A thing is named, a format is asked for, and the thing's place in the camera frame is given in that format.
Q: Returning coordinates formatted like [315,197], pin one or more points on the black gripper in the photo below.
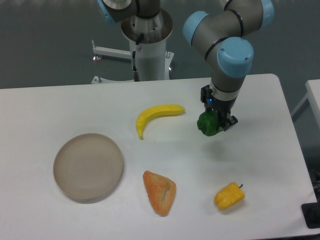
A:
[219,101]

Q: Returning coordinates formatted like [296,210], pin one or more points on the green toy pepper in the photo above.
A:
[208,123]

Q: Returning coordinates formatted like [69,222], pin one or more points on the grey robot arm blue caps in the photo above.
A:
[218,39]

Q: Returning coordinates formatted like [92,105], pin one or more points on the yellow toy bell pepper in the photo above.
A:
[228,196]

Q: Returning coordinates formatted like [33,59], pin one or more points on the yellow toy banana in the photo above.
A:
[154,112]

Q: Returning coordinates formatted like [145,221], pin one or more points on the orange toy bread slice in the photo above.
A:
[161,192]

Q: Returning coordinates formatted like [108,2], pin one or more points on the white side table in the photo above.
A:
[310,99]

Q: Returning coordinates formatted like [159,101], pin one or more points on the black clamp at table edge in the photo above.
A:
[311,214]

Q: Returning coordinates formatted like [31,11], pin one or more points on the beige round plate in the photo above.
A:
[88,167]

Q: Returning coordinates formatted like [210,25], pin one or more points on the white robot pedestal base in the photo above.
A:
[147,37]

